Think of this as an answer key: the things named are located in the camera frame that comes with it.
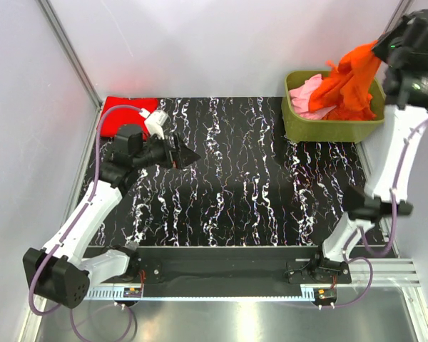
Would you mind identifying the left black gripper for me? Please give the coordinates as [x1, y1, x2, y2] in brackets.
[133, 131, 200, 170]

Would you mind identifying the orange t shirt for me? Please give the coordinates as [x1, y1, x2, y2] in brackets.
[308, 41, 382, 121]

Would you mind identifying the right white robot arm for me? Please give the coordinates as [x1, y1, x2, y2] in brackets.
[302, 9, 428, 283]

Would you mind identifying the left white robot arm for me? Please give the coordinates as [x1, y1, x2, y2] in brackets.
[23, 124, 200, 316]

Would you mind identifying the black marble pattern mat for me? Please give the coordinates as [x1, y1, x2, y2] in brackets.
[91, 98, 366, 247]

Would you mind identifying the pink t shirt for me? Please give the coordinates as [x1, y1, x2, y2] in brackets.
[289, 73, 326, 120]

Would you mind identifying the olive green plastic bin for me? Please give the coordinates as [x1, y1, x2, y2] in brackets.
[281, 80, 384, 143]

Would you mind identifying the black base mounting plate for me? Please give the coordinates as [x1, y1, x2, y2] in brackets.
[102, 247, 354, 301]

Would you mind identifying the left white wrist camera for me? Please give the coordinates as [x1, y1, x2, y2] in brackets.
[140, 109, 168, 139]

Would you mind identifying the right aluminium corner post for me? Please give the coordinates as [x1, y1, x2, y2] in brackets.
[383, 0, 414, 33]

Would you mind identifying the aluminium corner post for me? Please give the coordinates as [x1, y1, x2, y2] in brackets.
[383, 0, 414, 33]
[36, 0, 103, 110]

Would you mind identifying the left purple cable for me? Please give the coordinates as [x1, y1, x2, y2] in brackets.
[28, 104, 146, 341]

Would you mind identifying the purple cable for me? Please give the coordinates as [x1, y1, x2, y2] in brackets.
[327, 106, 428, 311]
[28, 104, 146, 341]

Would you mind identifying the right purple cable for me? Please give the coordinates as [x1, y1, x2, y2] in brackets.
[327, 106, 428, 311]

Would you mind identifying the left aluminium corner post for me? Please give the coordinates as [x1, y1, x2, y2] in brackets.
[36, 0, 103, 110]

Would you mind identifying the aluminium rail frame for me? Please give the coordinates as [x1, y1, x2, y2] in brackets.
[84, 259, 419, 303]

